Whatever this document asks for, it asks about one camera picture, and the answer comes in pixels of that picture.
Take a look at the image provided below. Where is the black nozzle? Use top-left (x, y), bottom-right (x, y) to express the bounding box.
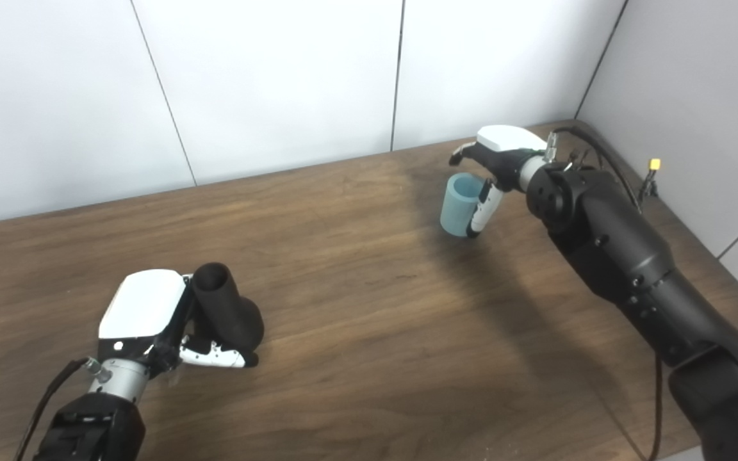
top-left (191, 263), bottom-right (265, 353)

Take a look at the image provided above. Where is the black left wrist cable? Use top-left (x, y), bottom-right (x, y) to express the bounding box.
top-left (15, 359), bottom-right (91, 461)

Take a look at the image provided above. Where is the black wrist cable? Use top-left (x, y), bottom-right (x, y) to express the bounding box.
top-left (15, 359), bottom-right (91, 461)
top-left (545, 126), bottom-right (664, 461)

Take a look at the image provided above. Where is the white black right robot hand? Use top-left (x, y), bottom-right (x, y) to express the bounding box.
top-left (449, 125), bottom-right (548, 239)

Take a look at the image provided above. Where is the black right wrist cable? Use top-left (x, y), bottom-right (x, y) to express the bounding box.
top-left (545, 126), bottom-right (664, 461)

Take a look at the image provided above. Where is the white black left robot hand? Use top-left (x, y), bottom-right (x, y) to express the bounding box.
top-left (97, 269), bottom-right (259, 378)

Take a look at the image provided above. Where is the light-blue hose piece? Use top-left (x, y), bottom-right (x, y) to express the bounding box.
top-left (440, 172), bottom-right (488, 238)

